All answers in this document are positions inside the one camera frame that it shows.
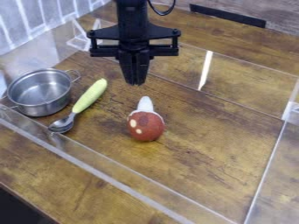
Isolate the red white plush mushroom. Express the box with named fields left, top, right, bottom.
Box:
left=127, top=96, right=165, bottom=142

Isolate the clear acrylic front barrier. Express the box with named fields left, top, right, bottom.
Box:
left=0, top=104, right=238, bottom=224

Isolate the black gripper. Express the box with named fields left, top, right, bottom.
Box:
left=87, top=0, right=182, bottom=85

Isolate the silver metal pot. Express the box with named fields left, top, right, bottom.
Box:
left=6, top=68, right=82, bottom=117

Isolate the black strip on table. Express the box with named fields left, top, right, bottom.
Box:
left=190, top=3, right=268, bottom=28

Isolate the clear acrylic triangle stand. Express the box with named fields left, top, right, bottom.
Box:
left=67, top=20, right=91, bottom=52

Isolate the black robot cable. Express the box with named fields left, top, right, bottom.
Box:
left=146, top=0, right=178, bottom=17

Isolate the spoon with green handle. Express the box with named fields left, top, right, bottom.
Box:
left=49, top=78, right=109, bottom=133

